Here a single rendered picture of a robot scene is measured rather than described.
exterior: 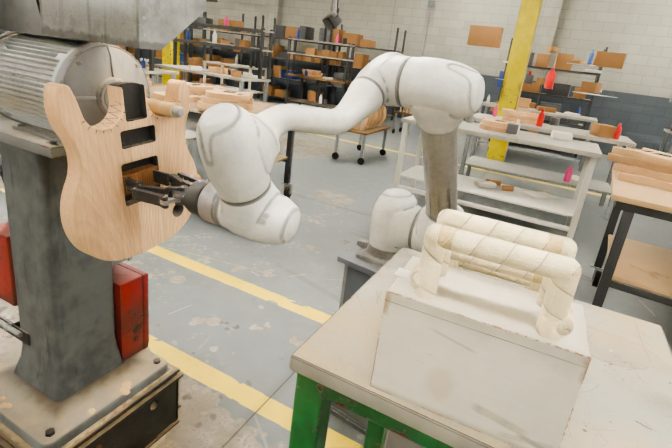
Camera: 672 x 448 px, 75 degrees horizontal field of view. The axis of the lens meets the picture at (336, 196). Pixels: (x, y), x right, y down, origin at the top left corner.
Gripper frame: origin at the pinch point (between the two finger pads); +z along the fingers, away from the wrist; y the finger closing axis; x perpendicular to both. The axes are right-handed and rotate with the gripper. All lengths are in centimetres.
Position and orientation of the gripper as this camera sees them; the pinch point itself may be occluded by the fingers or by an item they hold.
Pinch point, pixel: (143, 180)
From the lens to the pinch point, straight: 111.6
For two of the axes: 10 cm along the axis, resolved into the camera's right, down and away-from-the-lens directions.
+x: 0.6, -9.3, -3.7
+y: 4.7, -3.0, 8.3
